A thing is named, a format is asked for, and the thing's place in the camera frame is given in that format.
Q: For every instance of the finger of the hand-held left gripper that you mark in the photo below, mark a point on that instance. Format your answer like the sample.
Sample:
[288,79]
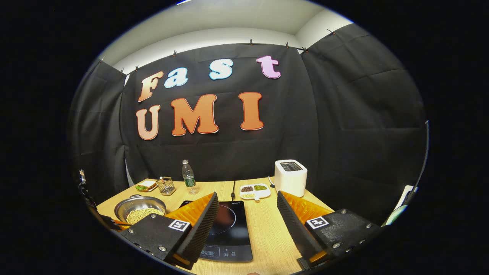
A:
[122,222]

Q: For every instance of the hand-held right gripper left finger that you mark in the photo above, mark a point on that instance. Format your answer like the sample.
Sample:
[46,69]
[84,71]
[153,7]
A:
[202,225]

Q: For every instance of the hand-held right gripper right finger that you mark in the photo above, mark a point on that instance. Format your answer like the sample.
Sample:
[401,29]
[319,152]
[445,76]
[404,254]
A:
[294,225]

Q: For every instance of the stainless steel pot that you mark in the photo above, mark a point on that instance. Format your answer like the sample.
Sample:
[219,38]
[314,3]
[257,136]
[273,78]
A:
[124,208]

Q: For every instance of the black induction cooktop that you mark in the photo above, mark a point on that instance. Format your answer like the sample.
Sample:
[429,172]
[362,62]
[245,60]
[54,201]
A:
[233,236]

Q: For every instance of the pile of soybeans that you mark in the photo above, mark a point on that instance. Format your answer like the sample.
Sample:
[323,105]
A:
[141,215]

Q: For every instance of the sandwich with lettuce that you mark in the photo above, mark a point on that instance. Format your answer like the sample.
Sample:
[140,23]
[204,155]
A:
[146,185]

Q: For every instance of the white toaster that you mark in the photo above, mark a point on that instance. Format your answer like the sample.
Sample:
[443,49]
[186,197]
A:
[290,179]

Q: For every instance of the clear plastic water bottle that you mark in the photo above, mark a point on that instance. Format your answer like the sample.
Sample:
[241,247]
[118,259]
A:
[189,177]

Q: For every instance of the white divided bean dish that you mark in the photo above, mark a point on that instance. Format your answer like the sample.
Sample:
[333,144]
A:
[254,192]

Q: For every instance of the black backdrop cloth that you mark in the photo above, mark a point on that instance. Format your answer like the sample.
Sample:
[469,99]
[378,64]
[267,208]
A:
[344,114]

